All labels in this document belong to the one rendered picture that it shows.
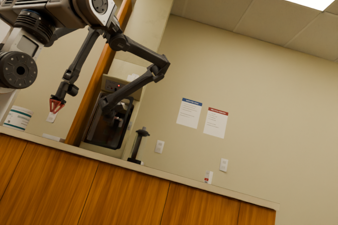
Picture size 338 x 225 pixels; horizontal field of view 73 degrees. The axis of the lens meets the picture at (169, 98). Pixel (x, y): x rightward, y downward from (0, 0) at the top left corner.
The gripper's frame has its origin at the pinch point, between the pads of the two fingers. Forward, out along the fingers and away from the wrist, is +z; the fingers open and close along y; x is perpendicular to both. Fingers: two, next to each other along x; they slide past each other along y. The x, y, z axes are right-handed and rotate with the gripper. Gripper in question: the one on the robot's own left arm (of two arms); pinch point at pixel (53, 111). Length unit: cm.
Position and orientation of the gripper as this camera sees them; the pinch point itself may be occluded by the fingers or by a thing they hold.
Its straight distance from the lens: 158.5
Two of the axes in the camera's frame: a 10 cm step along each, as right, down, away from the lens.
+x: -9.6, -2.7, -0.2
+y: -1.0, 3.0, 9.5
